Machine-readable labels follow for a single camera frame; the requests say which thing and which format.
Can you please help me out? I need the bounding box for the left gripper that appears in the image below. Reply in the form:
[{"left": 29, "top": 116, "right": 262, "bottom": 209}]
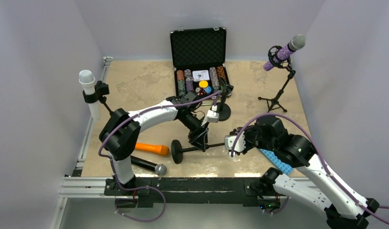
[{"left": 179, "top": 112, "right": 209, "bottom": 152}]

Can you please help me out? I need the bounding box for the black shock-mount microphone stand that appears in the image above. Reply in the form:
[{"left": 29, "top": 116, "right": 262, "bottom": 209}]
[{"left": 170, "top": 139, "right": 224, "bottom": 164}]

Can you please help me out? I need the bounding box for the black clip microphone stand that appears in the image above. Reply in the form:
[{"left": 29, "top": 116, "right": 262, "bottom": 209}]
[{"left": 216, "top": 78, "right": 234, "bottom": 121}]

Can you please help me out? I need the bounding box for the orange microphone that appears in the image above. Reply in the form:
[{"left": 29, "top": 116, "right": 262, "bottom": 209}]
[{"left": 135, "top": 143, "right": 170, "bottom": 156}]

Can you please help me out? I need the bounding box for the black silver-mesh microphone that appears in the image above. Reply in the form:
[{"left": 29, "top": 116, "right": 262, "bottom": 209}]
[{"left": 130, "top": 156, "right": 167, "bottom": 176}]

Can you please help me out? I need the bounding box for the black tripod stand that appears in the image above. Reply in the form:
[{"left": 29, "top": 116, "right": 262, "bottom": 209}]
[{"left": 258, "top": 45, "right": 296, "bottom": 113}]

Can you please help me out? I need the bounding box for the purple glitter microphone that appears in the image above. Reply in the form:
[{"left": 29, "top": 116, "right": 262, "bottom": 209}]
[{"left": 263, "top": 34, "right": 307, "bottom": 71}]

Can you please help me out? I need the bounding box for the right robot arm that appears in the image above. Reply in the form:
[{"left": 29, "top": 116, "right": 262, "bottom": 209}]
[{"left": 233, "top": 114, "right": 379, "bottom": 229}]

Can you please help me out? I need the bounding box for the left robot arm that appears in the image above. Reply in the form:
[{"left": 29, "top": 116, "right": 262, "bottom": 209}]
[{"left": 99, "top": 92, "right": 208, "bottom": 195}]

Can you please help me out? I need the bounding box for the black left microphone stand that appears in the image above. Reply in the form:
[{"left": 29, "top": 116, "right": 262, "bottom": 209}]
[{"left": 95, "top": 81, "right": 113, "bottom": 115}]

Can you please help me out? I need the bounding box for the white microphone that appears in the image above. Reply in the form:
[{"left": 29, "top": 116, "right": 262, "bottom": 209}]
[{"left": 79, "top": 70, "right": 100, "bottom": 121}]

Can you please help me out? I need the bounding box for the blue building baseplate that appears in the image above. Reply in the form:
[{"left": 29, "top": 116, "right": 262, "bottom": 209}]
[{"left": 259, "top": 149, "right": 294, "bottom": 175}]

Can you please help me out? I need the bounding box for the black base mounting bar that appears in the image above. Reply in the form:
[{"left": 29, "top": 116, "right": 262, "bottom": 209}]
[{"left": 104, "top": 177, "right": 293, "bottom": 209}]

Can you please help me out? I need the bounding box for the black poker chip case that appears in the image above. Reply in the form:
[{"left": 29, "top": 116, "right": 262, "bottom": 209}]
[{"left": 169, "top": 27, "right": 230, "bottom": 96}]

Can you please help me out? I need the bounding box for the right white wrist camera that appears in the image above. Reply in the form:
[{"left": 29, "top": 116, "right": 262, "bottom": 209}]
[{"left": 224, "top": 133, "right": 246, "bottom": 157}]

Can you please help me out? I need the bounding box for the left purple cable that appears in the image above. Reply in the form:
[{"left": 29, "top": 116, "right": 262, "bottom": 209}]
[{"left": 98, "top": 91, "right": 223, "bottom": 159}]

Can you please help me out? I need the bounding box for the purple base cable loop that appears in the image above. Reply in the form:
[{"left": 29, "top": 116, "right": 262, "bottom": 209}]
[{"left": 111, "top": 158, "right": 167, "bottom": 222}]

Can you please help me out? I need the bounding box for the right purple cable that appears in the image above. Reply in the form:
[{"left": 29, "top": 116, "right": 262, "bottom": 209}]
[{"left": 230, "top": 113, "right": 389, "bottom": 228}]

